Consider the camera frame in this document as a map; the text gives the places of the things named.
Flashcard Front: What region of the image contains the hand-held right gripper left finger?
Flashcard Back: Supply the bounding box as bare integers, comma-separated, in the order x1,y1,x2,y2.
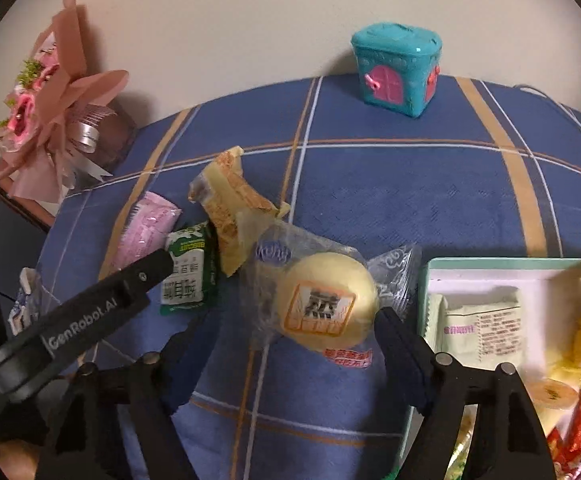
35,310,221,480

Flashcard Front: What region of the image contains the white box with teal rim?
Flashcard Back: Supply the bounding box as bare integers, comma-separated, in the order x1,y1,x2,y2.
403,257,581,480

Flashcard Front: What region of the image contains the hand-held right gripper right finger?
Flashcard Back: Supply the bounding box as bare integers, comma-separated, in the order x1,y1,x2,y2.
373,305,558,480

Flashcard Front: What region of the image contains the yellow green snack packet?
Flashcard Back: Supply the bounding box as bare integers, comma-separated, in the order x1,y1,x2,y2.
443,405,476,480

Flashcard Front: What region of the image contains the red white snack packet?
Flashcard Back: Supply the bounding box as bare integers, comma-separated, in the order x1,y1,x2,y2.
547,427,581,480

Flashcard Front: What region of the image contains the green white biscuit packet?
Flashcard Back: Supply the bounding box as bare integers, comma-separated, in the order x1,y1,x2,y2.
159,221,220,316

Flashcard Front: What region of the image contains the round yellow candy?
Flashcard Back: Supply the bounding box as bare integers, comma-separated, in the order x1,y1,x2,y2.
527,379,578,411

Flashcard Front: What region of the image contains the pink snack packet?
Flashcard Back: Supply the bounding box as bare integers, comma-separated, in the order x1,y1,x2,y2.
99,191,182,281

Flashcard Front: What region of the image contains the blue plaid tablecloth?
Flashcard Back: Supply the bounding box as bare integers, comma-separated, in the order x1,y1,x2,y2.
35,76,581,480

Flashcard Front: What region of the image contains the pale white snack packet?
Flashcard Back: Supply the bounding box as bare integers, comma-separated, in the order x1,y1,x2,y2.
440,287,523,363

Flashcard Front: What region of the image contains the round bun packet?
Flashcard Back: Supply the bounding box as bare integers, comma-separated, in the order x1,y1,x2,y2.
240,225,422,370

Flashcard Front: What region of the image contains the yellow cracker packet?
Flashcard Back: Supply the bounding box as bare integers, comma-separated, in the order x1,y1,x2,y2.
189,146,291,277

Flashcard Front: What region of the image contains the white blue snack packet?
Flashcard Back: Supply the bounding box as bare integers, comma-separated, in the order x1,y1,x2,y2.
8,267,46,336

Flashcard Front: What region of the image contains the teal toy house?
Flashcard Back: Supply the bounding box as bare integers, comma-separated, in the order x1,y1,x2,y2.
351,22,443,118

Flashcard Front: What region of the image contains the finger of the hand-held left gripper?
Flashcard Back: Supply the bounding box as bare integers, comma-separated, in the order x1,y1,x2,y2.
99,249,175,307

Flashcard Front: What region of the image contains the pink flower bouquet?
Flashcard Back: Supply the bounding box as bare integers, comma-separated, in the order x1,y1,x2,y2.
0,0,138,203

